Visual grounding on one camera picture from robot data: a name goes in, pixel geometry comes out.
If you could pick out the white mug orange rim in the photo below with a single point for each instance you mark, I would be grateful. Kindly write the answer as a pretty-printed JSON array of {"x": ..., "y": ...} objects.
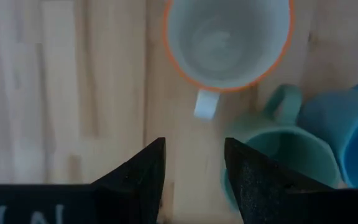
[{"x": 228, "y": 46}]

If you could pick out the green coffee mug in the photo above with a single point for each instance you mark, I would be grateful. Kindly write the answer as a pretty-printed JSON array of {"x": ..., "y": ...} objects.
[{"x": 291, "y": 149}]

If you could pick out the blue coffee mug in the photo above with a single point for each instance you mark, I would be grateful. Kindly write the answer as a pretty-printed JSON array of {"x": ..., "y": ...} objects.
[{"x": 353, "y": 140}]

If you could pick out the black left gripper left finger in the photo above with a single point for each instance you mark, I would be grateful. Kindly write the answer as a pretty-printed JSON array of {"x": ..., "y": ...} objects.
[{"x": 120, "y": 199}]

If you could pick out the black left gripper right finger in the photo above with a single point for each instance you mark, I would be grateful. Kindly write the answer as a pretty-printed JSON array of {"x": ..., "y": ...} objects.
[{"x": 275, "y": 199}]

